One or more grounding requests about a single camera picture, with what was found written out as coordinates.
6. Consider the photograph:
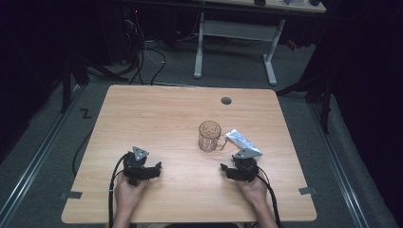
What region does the dark computer tower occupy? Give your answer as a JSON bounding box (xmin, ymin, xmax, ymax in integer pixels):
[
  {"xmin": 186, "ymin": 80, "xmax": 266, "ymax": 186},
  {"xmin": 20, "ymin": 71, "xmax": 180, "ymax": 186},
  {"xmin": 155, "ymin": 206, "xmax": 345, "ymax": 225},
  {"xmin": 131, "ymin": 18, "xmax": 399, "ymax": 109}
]
[{"xmin": 121, "ymin": 5, "xmax": 144, "ymax": 66}]

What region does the white blue toothpaste tube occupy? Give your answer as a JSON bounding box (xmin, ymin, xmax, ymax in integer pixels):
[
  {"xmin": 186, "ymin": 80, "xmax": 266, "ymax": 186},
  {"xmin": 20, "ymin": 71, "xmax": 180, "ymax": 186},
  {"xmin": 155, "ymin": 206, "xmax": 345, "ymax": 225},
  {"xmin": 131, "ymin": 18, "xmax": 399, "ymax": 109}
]
[{"xmin": 225, "ymin": 128, "xmax": 263, "ymax": 157}]

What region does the person's right hand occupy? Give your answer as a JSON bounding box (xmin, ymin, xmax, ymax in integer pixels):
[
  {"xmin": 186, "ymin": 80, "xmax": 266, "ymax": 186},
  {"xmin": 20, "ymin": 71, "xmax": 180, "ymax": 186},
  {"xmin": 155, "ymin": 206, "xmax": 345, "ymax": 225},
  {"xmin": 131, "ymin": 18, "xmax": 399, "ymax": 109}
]
[{"xmin": 235, "ymin": 177, "xmax": 269, "ymax": 207}]

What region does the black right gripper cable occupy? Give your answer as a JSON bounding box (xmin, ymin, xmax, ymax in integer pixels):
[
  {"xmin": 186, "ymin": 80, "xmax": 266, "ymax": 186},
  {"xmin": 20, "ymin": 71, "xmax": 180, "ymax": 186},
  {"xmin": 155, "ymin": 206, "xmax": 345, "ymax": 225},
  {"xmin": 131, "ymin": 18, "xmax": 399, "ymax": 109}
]
[{"xmin": 256, "ymin": 173, "xmax": 283, "ymax": 228}]

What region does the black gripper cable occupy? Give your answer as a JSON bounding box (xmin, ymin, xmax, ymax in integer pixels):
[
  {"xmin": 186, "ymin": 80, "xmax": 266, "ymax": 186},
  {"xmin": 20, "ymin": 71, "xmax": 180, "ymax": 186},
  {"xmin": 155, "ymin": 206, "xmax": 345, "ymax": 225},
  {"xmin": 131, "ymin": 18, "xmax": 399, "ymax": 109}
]
[
  {"xmin": 256, "ymin": 173, "xmax": 283, "ymax": 228},
  {"xmin": 107, "ymin": 153, "xmax": 128, "ymax": 228}
]

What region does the black metal stand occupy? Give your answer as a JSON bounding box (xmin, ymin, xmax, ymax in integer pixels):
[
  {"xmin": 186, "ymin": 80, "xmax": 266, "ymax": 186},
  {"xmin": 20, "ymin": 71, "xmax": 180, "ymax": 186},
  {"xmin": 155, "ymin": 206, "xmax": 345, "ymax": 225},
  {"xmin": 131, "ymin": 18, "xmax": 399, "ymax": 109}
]
[
  {"xmin": 59, "ymin": 52, "xmax": 129, "ymax": 114},
  {"xmin": 276, "ymin": 71, "xmax": 335, "ymax": 135}
]

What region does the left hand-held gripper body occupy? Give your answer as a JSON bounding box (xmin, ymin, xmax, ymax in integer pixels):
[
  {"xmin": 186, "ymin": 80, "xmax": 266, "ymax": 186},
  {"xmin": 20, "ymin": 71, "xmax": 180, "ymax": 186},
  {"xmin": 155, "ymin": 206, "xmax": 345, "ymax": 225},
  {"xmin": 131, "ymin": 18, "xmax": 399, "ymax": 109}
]
[{"xmin": 123, "ymin": 145, "xmax": 150, "ymax": 186}]

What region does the thin black floor cable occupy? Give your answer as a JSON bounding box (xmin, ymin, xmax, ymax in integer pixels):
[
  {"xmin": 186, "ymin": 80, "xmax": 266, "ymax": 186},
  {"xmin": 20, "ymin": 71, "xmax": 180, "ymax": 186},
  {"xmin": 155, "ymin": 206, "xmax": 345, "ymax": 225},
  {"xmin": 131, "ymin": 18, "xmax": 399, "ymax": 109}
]
[{"xmin": 71, "ymin": 128, "xmax": 95, "ymax": 178}]

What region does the clear glass mug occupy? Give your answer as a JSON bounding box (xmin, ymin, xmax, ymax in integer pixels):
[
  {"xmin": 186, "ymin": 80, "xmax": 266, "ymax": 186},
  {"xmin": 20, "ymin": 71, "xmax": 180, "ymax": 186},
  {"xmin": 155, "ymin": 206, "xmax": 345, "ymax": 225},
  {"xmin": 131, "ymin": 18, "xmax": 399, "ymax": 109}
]
[{"xmin": 198, "ymin": 120, "xmax": 229, "ymax": 153}]

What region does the bundle of floor cables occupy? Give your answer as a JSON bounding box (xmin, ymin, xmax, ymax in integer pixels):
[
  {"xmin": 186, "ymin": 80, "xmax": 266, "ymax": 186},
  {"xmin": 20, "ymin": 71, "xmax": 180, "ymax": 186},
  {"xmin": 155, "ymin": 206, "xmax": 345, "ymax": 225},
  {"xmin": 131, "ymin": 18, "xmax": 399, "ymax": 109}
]
[{"xmin": 123, "ymin": 17, "xmax": 167, "ymax": 86}]

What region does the person's left hand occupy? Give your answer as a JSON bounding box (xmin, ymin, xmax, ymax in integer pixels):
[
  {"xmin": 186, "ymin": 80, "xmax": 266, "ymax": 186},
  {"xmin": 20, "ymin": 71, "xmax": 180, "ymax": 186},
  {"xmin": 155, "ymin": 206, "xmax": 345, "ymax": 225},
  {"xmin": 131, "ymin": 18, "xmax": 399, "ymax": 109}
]
[{"xmin": 114, "ymin": 173, "xmax": 148, "ymax": 213}]

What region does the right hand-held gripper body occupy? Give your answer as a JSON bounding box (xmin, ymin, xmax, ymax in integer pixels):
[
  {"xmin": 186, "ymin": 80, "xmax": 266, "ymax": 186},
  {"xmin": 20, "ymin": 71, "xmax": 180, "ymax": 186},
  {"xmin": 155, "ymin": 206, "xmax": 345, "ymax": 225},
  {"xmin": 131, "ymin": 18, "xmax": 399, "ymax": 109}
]
[{"xmin": 232, "ymin": 148, "xmax": 263, "ymax": 183}]

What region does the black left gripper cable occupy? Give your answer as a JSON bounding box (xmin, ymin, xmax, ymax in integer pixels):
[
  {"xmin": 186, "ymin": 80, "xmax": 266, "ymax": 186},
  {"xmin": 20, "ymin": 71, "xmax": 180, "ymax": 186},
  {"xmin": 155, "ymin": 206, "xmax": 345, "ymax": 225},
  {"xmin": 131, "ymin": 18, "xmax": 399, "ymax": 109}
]
[{"xmin": 107, "ymin": 153, "xmax": 128, "ymax": 228}]

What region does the metal floor rail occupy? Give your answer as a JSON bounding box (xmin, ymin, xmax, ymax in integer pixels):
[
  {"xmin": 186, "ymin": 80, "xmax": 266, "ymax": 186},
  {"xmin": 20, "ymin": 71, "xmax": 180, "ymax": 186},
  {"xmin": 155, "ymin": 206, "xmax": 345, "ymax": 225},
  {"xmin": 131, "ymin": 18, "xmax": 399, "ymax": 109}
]
[
  {"xmin": 307, "ymin": 102, "xmax": 371, "ymax": 228},
  {"xmin": 0, "ymin": 85, "xmax": 87, "ymax": 224}
]

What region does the white frame desk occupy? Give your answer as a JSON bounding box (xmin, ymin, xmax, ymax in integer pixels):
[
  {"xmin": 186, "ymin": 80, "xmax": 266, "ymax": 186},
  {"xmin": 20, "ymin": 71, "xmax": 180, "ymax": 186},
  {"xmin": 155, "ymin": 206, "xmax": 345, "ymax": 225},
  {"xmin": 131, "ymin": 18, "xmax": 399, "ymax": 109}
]
[{"xmin": 193, "ymin": 0, "xmax": 327, "ymax": 86}]

